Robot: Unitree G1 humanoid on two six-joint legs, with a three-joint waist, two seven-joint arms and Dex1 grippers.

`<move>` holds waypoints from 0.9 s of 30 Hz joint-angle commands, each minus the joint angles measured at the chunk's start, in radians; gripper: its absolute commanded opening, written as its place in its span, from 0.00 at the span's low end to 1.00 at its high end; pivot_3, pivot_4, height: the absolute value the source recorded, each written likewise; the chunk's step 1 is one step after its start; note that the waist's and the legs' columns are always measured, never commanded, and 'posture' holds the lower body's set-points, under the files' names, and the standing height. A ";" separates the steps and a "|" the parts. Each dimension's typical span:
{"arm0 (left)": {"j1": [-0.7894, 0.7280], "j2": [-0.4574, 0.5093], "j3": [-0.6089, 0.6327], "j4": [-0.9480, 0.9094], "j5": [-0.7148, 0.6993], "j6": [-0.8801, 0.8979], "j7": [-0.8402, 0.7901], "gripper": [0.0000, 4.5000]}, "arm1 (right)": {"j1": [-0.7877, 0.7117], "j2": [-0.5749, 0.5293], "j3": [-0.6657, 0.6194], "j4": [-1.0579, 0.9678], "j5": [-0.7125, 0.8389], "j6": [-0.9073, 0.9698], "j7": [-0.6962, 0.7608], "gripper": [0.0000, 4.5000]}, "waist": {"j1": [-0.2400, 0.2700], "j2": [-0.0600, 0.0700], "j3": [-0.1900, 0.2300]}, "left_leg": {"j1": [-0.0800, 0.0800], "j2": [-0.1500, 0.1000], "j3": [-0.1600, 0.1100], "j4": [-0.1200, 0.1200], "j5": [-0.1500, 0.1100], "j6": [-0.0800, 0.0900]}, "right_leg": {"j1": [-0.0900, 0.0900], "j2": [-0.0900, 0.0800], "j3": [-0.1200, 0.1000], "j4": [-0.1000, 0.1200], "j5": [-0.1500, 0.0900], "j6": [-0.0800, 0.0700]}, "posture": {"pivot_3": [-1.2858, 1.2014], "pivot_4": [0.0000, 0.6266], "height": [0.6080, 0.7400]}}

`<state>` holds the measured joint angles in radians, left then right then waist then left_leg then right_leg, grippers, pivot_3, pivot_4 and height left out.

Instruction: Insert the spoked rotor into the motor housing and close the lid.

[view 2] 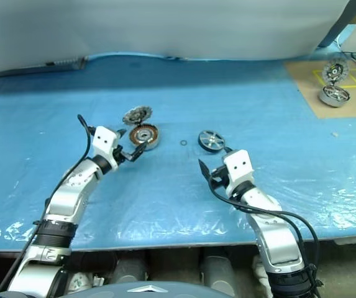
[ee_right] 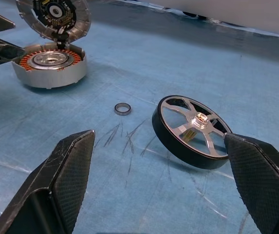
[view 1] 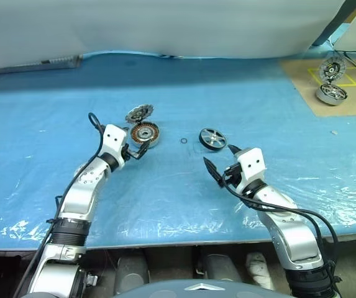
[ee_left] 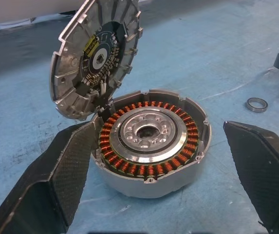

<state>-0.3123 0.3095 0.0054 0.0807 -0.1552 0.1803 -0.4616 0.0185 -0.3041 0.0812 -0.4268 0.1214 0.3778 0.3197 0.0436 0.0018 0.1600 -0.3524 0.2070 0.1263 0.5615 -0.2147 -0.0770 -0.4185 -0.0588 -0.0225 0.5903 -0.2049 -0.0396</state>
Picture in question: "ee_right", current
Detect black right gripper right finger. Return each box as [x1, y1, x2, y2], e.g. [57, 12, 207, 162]
[223, 132, 279, 234]

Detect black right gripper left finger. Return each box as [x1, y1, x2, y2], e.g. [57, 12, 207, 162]
[0, 130, 96, 234]

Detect black rotor with silver spokes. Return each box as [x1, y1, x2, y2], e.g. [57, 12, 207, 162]
[151, 95, 233, 171]

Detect silver motor housing copper coils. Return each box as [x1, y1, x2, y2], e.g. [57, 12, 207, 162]
[11, 41, 88, 89]

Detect silver motor cover circuit board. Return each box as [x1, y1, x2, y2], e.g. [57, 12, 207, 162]
[16, 0, 92, 41]

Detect small steel bearing ring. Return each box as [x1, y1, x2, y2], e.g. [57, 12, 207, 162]
[114, 102, 132, 116]

